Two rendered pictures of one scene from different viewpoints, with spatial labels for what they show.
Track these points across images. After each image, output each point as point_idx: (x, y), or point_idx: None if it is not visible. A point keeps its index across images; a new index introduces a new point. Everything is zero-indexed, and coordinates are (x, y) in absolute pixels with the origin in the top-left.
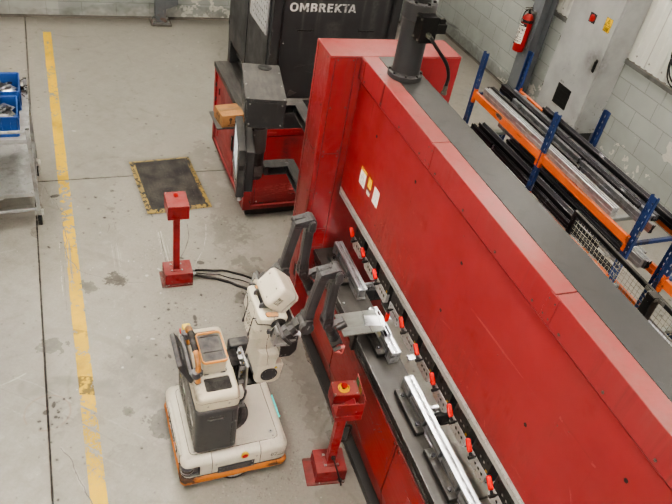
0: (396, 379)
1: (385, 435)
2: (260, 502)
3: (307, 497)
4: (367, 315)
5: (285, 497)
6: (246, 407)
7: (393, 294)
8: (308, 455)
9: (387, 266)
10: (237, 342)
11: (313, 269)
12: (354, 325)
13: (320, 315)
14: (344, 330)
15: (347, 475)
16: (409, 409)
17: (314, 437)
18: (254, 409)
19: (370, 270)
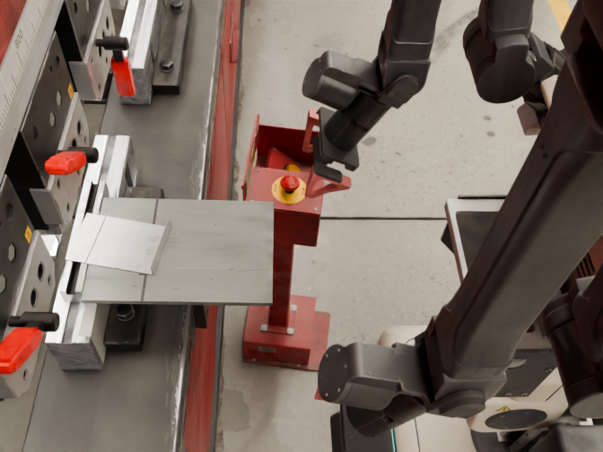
0: (146, 126)
1: (220, 117)
2: (424, 305)
3: (335, 294)
4: (130, 273)
5: (376, 303)
6: (473, 436)
7: (73, 12)
8: (307, 378)
9: (15, 27)
10: (600, 436)
11: (383, 364)
12: (211, 236)
13: (430, 59)
14: (261, 222)
15: (240, 317)
16: (171, 37)
17: (279, 419)
18: (452, 427)
19: (35, 283)
